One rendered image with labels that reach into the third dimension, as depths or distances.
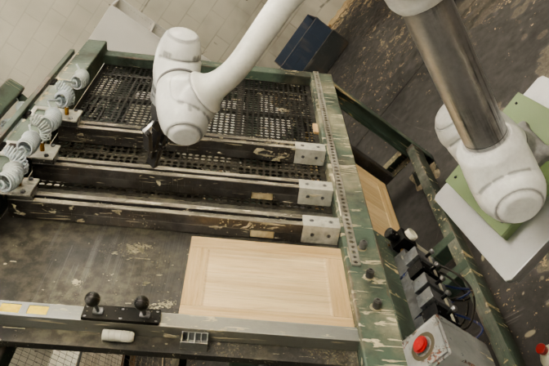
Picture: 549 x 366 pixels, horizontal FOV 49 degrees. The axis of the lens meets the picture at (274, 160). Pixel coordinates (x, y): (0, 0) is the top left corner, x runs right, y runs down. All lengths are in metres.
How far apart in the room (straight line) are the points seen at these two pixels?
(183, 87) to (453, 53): 0.55
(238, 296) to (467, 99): 0.86
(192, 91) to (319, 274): 0.83
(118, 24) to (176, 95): 4.28
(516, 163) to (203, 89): 0.70
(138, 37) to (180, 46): 4.18
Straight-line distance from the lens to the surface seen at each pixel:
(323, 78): 3.25
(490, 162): 1.39
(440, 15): 1.21
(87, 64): 3.02
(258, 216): 1.99
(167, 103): 1.28
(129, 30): 5.54
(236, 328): 1.63
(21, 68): 7.27
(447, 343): 1.39
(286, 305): 1.75
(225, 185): 2.16
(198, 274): 1.81
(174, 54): 1.37
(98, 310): 1.64
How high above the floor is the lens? 1.82
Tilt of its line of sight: 18 degrees down
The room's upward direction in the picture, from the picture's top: 56 degrees counter-clockwise
